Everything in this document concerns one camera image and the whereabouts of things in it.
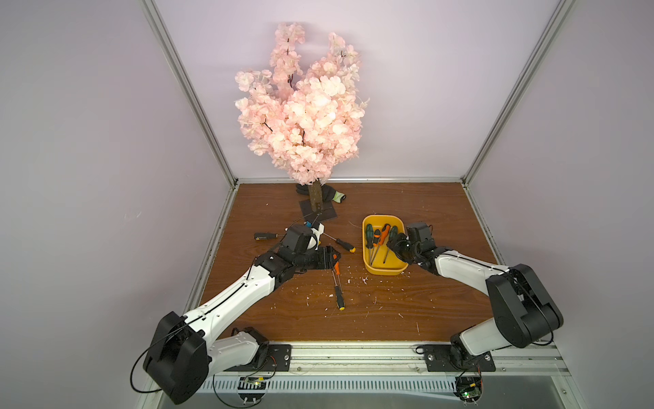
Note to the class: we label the black green work glove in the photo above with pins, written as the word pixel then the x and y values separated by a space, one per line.
pixel 328 193

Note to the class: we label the black screwdriver yellow cap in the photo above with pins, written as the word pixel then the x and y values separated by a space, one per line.
pixel 342 243

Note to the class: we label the large orange black screwdriver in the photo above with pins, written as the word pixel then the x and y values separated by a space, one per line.
pixel 384 234

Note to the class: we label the black yellow stubby screwdriver far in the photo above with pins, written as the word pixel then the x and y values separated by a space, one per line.
pixel 268 236

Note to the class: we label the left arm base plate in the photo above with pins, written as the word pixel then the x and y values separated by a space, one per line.
pixel 270 358

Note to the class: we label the small orange screwdriver on table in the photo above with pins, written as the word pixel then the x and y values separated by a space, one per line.
pixel 336 263

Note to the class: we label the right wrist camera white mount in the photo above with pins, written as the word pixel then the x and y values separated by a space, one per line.
pixel 420 234

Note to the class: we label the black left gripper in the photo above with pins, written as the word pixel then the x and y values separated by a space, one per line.
pixel 324 257

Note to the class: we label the pink artificial blossom tree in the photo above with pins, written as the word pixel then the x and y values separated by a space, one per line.
pixel 307 121

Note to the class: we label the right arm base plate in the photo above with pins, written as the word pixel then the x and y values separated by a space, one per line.
pixel 447 358

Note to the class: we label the left green circuit board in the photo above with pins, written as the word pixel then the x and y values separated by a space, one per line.
pixel 251 390

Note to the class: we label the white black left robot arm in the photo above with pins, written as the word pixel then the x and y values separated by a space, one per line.
pixel 186 349

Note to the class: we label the green circuit board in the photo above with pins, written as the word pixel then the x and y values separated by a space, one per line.
pixel 468 389
pixel 251 390

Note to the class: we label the yellow plastic storage box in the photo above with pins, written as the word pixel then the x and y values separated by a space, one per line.
pixel 393 265

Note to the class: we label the small orange black screwdriver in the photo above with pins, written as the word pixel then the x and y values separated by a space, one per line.
pixel 375 242

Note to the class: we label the black yellow-striped screwdriver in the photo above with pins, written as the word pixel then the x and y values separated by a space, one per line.
pixel 338 291

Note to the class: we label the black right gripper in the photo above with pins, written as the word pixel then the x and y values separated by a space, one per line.
pixel 401 248

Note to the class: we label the green black screwdriver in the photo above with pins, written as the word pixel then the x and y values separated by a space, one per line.
pixel 369 236
pixel 389 241

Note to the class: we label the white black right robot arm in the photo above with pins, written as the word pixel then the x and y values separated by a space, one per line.
pixel 523 311

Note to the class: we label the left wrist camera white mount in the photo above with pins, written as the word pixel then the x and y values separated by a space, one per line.
pixel 300 238

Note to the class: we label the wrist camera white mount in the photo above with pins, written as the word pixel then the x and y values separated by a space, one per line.
pixel 420 234
pixel 300 238

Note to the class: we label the right green circuit board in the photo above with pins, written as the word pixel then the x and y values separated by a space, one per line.
pixel 468 389

